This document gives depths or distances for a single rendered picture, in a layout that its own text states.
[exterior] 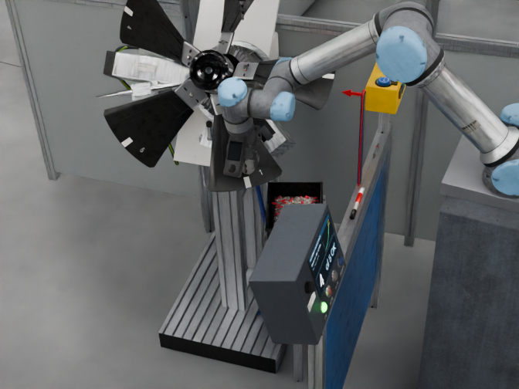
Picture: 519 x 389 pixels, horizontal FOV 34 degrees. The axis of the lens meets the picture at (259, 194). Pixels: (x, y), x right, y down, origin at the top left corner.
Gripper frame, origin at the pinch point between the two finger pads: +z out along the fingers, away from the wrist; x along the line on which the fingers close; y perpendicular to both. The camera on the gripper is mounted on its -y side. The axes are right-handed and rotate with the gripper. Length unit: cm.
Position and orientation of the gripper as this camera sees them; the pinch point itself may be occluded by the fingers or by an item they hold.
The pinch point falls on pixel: (246, 173)
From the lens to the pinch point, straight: 245.2
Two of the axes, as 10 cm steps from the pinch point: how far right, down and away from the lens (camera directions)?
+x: -9.5, -1.7, 2.6
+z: 1.2, 5.6, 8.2
